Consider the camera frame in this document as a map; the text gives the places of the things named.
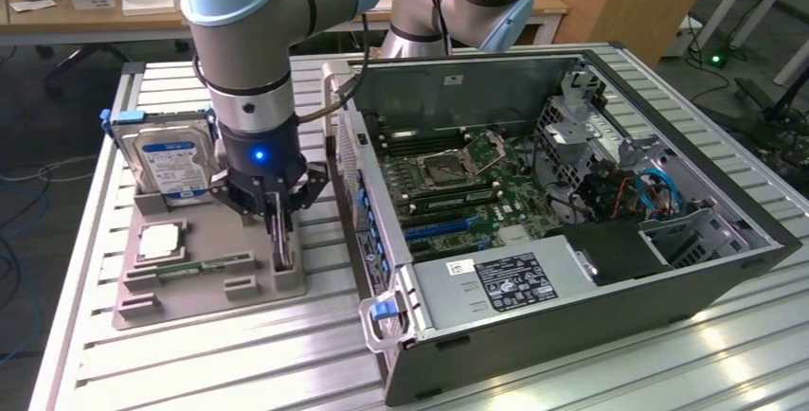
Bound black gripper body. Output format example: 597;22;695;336
218;115;309;216

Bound RAM memory stick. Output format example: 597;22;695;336
264;190;298;274

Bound grey plastic parts rack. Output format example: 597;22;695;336
110;137;313;334

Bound hard disk in blue carrier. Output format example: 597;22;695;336
99;106;218;207

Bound silver CPU chip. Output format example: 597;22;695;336
137;225;183;261

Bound green RAM stick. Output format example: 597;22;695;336
155;258;248;278

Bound long black expansion slot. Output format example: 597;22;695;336
402;210;465;231

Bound CPU socket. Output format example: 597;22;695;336
420;149;474;190

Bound black RAM stick with label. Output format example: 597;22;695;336
414;192;500;216
410;182;499;204

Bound metal socket cover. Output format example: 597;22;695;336
465;129;511;167

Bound grey power supply unit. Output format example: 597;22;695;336
404;234;601;334

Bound green motherboard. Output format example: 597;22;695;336
372;129;552;263

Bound silver chipset heatsink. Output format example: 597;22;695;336
499;225;537;245

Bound white box with round bowl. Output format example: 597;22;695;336
119;0;179;18

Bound black office chair base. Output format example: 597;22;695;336
35;41;131;98

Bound wooden desk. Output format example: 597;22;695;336
0;0;571;60

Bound perforated metal drive cage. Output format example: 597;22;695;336
533;93;637;185

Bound black plastic shroud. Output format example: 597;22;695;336
564;218;677;288

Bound open black PC case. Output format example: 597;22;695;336
321;48;806;408

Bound grey metal disk bay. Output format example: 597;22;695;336
636;205;760;271

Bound wooden cabinet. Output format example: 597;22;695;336
523;0;727;67

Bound black equipment stand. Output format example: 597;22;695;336
732;44;809;156

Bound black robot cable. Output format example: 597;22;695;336
297;0;454;124

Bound red wire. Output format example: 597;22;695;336
616;177;635;216

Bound blue wire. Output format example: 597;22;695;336
636;170;683;219

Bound white table frame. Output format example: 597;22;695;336
692;0;809;85

